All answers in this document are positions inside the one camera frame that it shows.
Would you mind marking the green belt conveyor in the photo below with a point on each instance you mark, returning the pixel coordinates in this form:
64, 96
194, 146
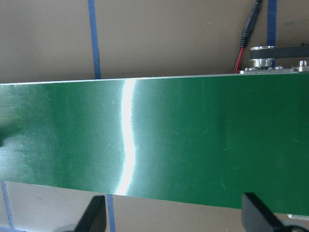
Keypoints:
193, 133

